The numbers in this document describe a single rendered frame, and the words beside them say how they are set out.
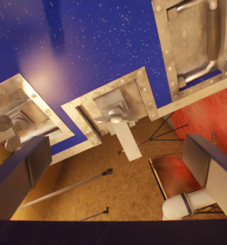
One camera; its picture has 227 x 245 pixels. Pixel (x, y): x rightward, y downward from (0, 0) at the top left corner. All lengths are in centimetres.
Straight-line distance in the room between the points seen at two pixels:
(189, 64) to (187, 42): 4
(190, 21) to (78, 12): 14
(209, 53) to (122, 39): 13
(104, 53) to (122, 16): 4
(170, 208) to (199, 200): 16
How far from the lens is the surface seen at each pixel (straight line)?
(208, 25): 28
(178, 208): 112
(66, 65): 23
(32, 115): 29
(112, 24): 22
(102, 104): 27
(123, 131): 28
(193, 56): 30
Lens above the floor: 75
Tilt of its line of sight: 7 degrees up
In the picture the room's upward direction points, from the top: 114 degrees counter-clockwise
